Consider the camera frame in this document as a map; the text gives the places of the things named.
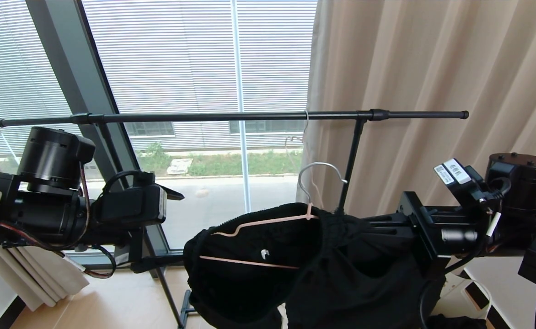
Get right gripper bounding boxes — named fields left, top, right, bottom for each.
left=398, top=191, right=486, bottom=279

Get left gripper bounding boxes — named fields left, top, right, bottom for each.
left=90, top=185, right=189, bottom=275

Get black shorts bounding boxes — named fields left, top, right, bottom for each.
left=183, top=202, right=447, bottom=329

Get pink clothes hanger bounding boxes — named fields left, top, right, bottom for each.
left=199, top=162, right=348, bottom=270
left=284, top=110, right=312, bottom=160

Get white laundry basket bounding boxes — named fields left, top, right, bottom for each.
left=433, top=271, right=493, bottom=329

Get black clothes rack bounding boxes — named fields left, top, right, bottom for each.
left=0, top=109, right=470, bottom=329

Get beige curtain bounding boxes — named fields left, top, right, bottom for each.
left=295, top=0, right=536, bottom=275
left=0, top=135, right=89, bottom=311

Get window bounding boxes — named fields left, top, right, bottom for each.
left=0, top=0, right=319, bottom=268

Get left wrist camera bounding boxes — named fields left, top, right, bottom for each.
left=95, top=170, right=169, bottom=225

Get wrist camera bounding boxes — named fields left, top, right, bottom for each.
left=95, top=170, right=169, bottom=225
left=434, top=158, right=502, bottom=215

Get black cable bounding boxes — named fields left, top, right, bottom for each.
left=83, top=244, right=118, bottom=279
left=419, top=238, right=486, bottom=329

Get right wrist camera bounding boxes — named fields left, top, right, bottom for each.
left=434, top=158, right=502, bottom=215

